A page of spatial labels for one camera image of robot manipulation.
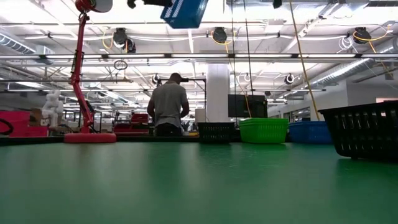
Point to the black monitor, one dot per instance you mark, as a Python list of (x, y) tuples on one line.
[(239, 107)]

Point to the red desk lamp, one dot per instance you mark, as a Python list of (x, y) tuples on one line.
[(90, 138)]

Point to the white robot figure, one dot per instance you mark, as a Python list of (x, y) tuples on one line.
[(53, 105)]

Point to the red storage bin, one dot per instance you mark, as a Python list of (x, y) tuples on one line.
[(28, 124)]

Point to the blue slotted plastic basket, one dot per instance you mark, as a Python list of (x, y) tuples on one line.
[(308, 122), (309, 133), (186, 14)]

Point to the cardboard box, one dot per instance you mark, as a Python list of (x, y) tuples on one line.
[(35, 116)]

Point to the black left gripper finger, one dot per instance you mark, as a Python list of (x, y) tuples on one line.
[(157, 2)]

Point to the red toolbox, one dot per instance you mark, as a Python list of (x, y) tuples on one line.
[(140, 119)]

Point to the white building column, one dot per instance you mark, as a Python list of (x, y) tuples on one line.
[(217, 93)]

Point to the green table mat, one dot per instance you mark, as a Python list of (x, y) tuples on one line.
[(199, 186)]

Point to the person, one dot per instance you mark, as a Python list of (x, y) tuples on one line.
[(168, 99)]

